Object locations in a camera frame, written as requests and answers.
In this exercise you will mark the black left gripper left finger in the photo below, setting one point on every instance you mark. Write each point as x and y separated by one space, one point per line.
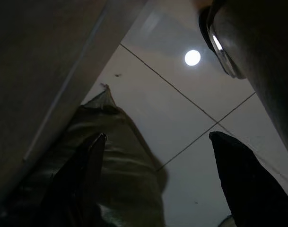
70 201

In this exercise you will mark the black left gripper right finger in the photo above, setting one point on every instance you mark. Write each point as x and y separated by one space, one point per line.
247 194

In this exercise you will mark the olive green plastic bag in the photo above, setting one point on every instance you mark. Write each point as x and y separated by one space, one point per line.
124 165

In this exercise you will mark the beige cabinet front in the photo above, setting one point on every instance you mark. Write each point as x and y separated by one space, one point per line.
39 71

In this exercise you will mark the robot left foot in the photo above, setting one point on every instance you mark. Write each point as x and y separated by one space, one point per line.
219 47

